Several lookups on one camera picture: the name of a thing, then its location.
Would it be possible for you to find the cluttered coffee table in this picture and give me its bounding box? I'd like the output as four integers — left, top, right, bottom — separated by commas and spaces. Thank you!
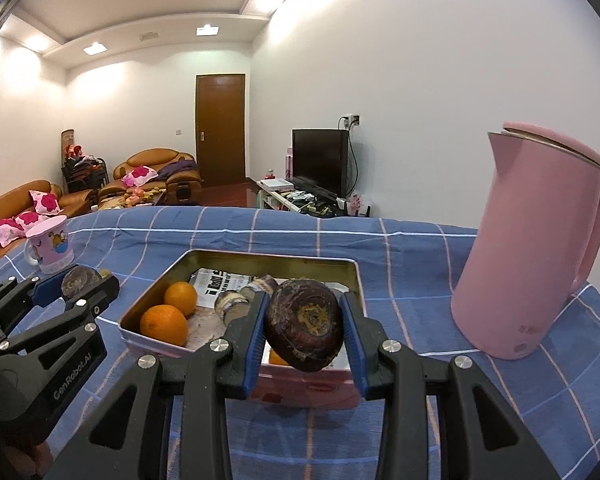
97, 187, 168, 216

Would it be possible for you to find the blue plaid tablecloth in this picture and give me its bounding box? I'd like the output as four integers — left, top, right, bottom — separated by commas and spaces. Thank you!
0, 205, 600, 480

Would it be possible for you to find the brown leather armchair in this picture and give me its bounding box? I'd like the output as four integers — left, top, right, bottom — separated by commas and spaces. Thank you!
100, 148, 203, 206

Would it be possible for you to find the white television stand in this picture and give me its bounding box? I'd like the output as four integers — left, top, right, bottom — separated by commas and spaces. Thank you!
256, 177, 373, 218

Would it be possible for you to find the pink electric kettle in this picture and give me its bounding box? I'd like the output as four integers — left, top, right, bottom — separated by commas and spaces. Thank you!
450, 121, 600, 361

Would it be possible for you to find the small dark brown round fruit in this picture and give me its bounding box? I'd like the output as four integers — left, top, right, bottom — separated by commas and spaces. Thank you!
61, 266, 103, 301

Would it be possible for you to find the purple blanket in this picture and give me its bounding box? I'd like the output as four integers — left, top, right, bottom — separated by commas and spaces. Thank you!
159, 160, 198, 181

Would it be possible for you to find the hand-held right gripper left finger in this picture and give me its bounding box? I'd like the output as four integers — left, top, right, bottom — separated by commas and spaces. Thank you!
45, 292, 272, 480

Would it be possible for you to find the pink floral cushion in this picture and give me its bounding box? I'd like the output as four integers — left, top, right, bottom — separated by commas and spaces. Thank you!
121, 166, 158, 188
28, 190, 61, 215
15, 211, 48, 233
0, 217, 26, 247

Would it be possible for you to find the large dark brown round fruit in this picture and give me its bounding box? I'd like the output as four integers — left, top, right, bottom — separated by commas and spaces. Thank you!
264, 279, 345, 373

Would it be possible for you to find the black rack with clothes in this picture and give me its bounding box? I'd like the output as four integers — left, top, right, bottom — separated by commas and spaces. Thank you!
61, 145, 110, 193

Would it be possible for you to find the brown wooden door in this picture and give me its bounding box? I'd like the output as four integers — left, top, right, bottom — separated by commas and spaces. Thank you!
195, 74, 247, 186

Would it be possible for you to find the pink metal tin box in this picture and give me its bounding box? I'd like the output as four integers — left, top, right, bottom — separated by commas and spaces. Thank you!
118, 248, 367, 409

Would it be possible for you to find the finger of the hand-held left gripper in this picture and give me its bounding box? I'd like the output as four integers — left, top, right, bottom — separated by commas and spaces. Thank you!
0, 274, 122, 357
0, 275, 65, 331

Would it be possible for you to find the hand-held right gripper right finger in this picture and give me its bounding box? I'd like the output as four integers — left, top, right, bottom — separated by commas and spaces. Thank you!
340, 291, 563, 480

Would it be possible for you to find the black television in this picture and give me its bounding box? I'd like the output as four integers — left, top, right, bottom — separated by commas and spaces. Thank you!
291, 128, 351, 198

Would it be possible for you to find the pink cartoon print mug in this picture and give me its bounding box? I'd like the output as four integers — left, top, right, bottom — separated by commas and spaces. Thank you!
25, 215, 76, 275

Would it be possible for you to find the brown leather sofa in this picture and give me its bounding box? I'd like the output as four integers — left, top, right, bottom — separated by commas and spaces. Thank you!
0, 180, 98, 266

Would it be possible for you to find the printed paper box liner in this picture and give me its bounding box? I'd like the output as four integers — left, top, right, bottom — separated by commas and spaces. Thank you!
187, 267, 351, 313

